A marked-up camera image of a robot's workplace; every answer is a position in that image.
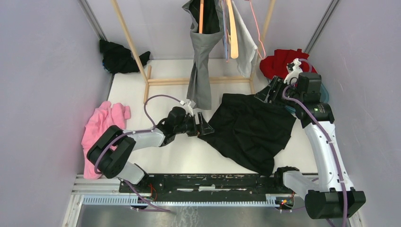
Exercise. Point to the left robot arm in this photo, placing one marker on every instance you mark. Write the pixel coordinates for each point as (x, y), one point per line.
(111, 152)

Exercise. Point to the white skirt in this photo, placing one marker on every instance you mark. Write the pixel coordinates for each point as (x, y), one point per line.
(247, 48)

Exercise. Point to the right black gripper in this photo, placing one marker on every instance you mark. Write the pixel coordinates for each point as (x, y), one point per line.
(277, 83)

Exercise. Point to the black garment corner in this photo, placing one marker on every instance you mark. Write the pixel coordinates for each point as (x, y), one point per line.
(250, 132)
(117, 58)

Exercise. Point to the pink garment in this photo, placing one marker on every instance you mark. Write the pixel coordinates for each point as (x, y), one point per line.
(106, 115)

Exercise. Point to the teal laundry basket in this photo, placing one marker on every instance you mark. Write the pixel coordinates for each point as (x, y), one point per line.
(324, 99)

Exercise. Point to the wooden clothes rack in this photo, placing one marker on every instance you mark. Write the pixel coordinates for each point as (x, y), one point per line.
(183, 81)

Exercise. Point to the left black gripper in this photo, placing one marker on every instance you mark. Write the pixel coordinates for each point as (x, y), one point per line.
(201, 128)

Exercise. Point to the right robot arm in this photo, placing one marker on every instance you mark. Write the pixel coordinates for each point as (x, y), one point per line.
(333, 195)

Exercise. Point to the pink wire hanger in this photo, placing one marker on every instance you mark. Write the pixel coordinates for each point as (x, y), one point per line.
(253, 21)

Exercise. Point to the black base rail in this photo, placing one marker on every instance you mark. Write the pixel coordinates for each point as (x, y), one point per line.
(211, 187)

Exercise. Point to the red garment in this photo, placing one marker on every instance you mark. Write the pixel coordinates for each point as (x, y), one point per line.
(276, 64)

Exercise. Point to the white cable duct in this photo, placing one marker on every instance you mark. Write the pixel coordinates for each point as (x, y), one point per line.
(134, 200)

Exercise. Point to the blue wire hanger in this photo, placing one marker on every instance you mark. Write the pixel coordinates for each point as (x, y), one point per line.
(222, 5)

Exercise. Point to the orange plastic hanger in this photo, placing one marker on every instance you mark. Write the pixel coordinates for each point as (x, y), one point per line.
(201, 16)

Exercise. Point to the wooden hanger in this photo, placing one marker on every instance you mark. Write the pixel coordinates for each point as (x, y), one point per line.
(234, 52)

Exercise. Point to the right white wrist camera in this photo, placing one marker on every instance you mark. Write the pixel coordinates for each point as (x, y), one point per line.
(294, 70)

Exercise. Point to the grey garment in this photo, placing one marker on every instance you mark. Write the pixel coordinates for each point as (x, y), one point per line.
(203, 43)

